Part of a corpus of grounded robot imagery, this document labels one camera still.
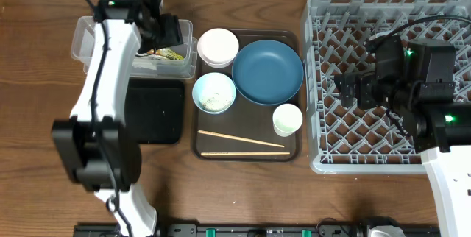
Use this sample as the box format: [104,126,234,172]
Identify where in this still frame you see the light blue bowl with rice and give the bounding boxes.
[192,72,236,114]

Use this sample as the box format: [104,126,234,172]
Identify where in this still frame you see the dark blue plate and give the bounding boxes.
[231,40,304,106]

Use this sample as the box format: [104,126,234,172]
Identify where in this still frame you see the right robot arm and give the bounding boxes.
[334,71,470,236]

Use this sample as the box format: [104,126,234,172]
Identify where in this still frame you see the white cup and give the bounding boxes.
[272,104,303,137]

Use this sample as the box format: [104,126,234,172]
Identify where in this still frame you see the yellow snack wrapper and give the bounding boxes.
[136,48,184,61]

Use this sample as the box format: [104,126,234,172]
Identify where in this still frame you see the clear plastic bin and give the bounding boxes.
[71,16,197,79]

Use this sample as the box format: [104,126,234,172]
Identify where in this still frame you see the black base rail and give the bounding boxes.
[72,224,440,237]

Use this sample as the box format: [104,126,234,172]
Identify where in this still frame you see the black tray bin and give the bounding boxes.
[125,78,185,144]

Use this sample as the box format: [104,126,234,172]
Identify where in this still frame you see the grey dishwasher rack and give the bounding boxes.
[301,0,470,174]

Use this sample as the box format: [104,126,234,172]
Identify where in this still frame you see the upper wooden chopstick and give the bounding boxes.
[197,130,285,148]

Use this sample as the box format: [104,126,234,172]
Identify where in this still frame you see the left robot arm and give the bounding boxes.
[52,0,183,236]

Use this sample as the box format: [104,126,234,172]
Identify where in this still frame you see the brown serving tray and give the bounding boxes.
[191,29,301,163]

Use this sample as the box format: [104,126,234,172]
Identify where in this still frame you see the pink bowl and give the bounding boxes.
[197,28,239,68]

